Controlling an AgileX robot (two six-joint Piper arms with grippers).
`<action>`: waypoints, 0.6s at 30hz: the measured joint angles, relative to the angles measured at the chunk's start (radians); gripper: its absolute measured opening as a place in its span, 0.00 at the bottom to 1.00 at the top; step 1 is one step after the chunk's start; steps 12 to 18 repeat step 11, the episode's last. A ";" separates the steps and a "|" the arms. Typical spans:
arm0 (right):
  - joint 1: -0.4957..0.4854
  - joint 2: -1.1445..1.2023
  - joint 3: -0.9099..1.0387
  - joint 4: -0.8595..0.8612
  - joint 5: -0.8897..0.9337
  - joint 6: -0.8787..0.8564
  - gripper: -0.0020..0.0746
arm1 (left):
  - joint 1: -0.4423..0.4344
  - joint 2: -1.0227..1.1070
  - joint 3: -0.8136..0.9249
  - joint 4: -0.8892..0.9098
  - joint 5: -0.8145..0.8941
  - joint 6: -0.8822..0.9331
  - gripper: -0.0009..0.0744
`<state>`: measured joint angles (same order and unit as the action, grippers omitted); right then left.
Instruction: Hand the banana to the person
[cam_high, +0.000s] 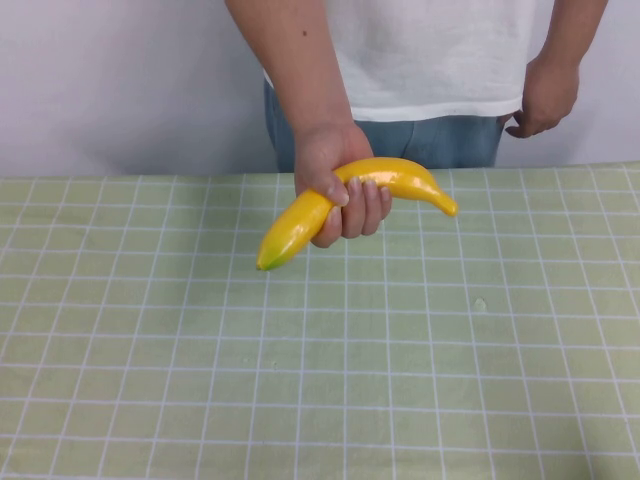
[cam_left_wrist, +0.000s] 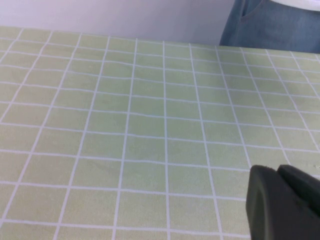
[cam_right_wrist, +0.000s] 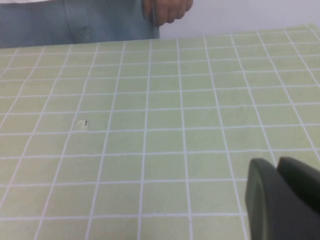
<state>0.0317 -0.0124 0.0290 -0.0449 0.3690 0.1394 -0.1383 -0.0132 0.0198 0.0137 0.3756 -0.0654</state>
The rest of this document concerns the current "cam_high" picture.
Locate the person's right hand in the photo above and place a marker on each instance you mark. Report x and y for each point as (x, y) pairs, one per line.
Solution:
(325, 150)

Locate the person's left hand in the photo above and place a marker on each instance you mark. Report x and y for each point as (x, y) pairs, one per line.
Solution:
(550, 95)

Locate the yellow plastic banana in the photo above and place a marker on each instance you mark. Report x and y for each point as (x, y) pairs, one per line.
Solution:
(395, 177)

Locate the person's left forearm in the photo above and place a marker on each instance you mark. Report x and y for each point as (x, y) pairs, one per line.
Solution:
(570, 30)

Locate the person's right forearm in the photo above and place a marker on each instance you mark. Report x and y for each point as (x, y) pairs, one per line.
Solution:
(295, 65)

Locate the blue trousers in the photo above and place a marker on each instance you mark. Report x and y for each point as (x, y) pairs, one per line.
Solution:
(440, 145)

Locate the white t-shirt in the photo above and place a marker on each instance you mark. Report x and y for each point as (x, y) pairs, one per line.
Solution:
(430, 55)

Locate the green white-grid tablecloth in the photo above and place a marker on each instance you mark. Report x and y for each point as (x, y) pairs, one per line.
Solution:
(300, 350)

